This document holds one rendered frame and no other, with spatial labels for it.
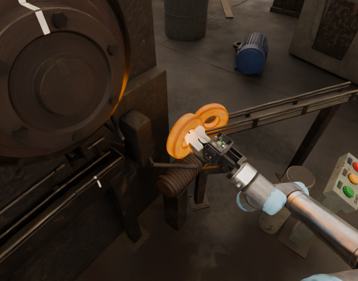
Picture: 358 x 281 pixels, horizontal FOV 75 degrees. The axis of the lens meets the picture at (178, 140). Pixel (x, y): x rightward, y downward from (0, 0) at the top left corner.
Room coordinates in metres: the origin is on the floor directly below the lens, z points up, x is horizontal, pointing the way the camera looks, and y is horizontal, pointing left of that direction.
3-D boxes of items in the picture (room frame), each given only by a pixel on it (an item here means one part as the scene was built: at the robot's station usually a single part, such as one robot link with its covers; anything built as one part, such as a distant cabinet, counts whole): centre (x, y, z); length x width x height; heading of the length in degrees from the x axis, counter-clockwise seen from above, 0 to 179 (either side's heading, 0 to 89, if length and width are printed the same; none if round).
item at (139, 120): (0.65, 0.17, 0.68); 0.11 x 0.08 x 0.24; 50
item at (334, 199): (0.52, -0.69, 0.31); 0.24 x 0.16 x 0.62; 140
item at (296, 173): (0.59, -0.54, 0.26); 0.12 x 0.12 x 0.52
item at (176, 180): (0.63, -0.01, 0.27); 0.22 x 0.13 x 0.53; 140
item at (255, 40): (2.46, -0.82, 0.17); 0.57 x 0.31 x 0.34; 160
